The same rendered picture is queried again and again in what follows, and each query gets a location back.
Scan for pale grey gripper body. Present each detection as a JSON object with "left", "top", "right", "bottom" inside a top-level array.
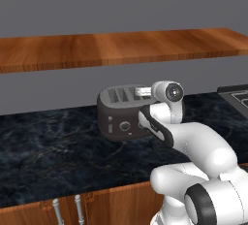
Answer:
[{"left": 134, "top": 85, "right": 153, "bottom": 98}]

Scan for dark grey toaster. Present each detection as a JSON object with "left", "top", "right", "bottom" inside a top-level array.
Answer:
[{"left": 96, "top": 84, "right": 157, "bottom": 143}]

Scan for grey toaster lever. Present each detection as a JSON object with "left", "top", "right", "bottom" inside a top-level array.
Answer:
[{"left": 108, "top": 115, "right": 114, "bottom": 135}]

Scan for dark grey hob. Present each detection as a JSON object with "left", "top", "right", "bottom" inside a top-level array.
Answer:
[{"left": 216, "top": 84, "right": 248, "bottom": 120}]

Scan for wooden cupboard door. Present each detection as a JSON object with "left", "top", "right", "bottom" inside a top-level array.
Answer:
[
  {"left": 68, "top": 189, "right": 109, "bottom": 225},
  {"left": 0, "top": 199, "right": 70, "bottom": 225},
  {"left": 108, "top": 180, "right": 167, "bottom": 225}
]

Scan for wooden wall shelf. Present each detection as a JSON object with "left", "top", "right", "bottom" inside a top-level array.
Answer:
[{"left": 0, "top": 27, "right": 248, "bottom": 75}]

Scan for silver cupboard handle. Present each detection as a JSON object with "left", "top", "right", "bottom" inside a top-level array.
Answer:
[
  {"left": 74, "top": 194, "right": 85, "bottom": 225},
  {"left": 51, "top": 198, "right": 65, "bottom": 225}
]

